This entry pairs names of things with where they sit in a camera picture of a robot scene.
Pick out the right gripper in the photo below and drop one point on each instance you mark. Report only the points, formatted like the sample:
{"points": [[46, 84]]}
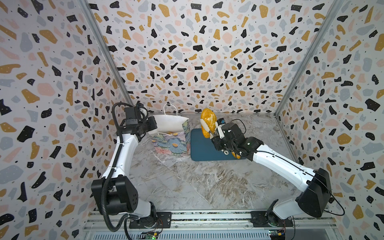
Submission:
{"points": [[217, 137]]}

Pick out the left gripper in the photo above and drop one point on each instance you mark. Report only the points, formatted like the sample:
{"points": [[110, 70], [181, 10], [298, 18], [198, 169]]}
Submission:
{"points": [[151, 120]]}

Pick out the large seeded oval loaf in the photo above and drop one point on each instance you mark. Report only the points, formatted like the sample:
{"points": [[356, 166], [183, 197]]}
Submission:
{"points": [[208, 123]]}

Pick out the floral paper gift bag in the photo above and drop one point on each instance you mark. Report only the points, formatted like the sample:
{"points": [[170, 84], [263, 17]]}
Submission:
{"points": [[172, 135]]}

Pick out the striped croissant roll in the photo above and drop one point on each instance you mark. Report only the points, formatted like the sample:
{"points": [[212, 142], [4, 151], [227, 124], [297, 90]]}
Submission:
{"points": [[236, 156]]}

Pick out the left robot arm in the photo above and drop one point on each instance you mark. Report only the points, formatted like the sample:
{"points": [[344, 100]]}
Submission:
{"points": [[116, 197]]}

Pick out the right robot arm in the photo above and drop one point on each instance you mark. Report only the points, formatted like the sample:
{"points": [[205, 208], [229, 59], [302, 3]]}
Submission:
{"points": [[314, 187]]}

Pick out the teal plastic tray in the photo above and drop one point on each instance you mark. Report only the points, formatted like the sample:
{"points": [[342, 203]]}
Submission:
{"points": [[203, 150]]}

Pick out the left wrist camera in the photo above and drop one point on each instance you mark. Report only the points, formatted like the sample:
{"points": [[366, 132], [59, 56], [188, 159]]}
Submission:
{"points": [[136, 115]]}

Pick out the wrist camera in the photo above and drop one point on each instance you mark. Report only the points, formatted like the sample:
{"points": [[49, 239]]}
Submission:
{"points": [[220, 122], [136, 115]]}

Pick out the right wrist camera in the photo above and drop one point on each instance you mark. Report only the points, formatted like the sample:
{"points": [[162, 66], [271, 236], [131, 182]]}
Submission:
{"points": [[220, 122]]}

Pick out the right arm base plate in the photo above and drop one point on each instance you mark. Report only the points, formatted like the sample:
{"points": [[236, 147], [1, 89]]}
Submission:
{"points": [[263, 219]]}

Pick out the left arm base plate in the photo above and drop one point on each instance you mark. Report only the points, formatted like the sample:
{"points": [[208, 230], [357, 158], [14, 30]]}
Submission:
{"points": [[159, 220]]}

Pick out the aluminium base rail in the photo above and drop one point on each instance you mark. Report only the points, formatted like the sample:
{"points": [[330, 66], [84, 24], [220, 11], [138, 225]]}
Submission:
{"points": [[216, 225]]}

